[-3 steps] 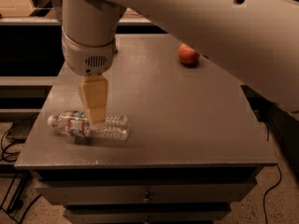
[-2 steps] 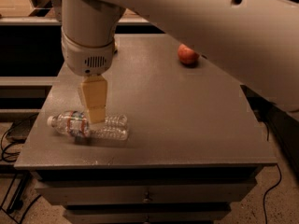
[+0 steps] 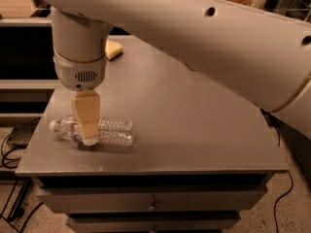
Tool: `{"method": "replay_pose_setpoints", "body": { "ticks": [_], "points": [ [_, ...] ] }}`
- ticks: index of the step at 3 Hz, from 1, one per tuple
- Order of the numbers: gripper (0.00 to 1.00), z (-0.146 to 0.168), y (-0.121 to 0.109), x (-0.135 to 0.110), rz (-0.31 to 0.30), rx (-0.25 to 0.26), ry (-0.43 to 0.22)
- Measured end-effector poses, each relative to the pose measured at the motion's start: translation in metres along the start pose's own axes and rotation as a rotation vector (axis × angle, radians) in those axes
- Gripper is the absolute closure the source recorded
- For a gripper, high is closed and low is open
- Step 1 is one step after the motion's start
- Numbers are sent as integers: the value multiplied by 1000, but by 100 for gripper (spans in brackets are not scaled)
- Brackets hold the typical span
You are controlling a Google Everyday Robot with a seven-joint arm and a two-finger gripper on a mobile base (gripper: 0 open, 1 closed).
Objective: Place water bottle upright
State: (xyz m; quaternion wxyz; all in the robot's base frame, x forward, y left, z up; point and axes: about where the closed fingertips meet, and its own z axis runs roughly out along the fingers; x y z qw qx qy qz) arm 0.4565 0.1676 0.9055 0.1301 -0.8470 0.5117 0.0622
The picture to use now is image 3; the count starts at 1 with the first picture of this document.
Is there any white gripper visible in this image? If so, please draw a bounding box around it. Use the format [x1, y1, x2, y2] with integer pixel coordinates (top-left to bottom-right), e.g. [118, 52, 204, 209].
[53, 51, 107, 147]

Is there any clear plastic water bottle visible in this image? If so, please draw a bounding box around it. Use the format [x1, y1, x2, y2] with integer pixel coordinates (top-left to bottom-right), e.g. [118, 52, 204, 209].
[50, 116, 134, 147]

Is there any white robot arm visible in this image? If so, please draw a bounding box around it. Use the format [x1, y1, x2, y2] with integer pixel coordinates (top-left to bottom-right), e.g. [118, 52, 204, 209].
[42, 0, 311, 136]

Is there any yellow sponge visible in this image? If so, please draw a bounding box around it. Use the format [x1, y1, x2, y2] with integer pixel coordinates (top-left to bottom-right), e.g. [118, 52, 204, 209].
[105, 40, 122, 60]

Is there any black power adapter box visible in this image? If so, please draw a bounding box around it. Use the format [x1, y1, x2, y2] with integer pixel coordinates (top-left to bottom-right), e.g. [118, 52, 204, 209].
[6, 124, 35, 148]

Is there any lower grey drawer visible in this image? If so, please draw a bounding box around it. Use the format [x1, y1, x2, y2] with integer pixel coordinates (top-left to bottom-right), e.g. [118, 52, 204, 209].
[66, 213, 240, 233]

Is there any grey drawer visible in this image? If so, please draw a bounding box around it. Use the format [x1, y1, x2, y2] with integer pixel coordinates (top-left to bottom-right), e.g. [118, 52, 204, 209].
[37, 185, 267, 214]
[66, 213, 240, 233]

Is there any grey drawer cabinet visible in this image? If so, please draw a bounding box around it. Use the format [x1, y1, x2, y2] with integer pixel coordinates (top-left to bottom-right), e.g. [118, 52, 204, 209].
[17, 36, 288, 218]

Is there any upper grey drawer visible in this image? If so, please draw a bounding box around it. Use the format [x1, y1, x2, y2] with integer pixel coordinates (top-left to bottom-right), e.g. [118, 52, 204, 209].
[37, 185, 267, 214]

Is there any black cables left floor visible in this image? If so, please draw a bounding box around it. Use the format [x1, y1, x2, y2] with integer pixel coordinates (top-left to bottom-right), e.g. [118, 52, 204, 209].
[0, 117, 44, 233]

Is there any black cable right floor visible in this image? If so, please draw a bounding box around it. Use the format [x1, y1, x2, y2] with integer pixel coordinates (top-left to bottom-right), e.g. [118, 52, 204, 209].
[272, 126, 294, 233]

